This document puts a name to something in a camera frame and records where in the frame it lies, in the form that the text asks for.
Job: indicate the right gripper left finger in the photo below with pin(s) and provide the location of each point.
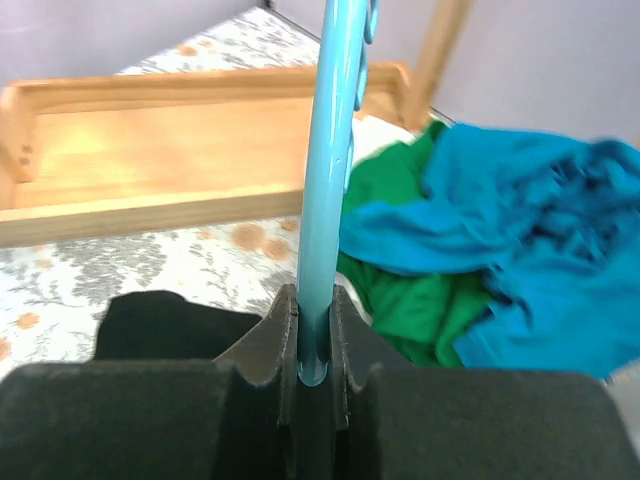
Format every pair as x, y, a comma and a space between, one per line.
225, 418

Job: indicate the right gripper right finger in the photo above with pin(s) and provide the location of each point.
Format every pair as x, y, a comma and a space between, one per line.
401, 421

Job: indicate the bright green t shirt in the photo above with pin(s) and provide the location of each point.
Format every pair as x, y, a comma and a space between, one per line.
419, 316

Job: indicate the black t shirt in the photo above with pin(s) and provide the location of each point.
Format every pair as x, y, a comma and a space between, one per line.
160, 325

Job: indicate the teal t shirt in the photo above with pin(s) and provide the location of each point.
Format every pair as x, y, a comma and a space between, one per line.
550, 223

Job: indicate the teal plastic hanger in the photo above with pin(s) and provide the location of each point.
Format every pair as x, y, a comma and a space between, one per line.
341, 78

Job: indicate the white t shirt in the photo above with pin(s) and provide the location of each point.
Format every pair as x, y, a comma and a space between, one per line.
372, 135

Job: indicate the wooden clothes rack left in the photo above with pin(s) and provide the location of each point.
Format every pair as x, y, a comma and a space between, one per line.
100, 156

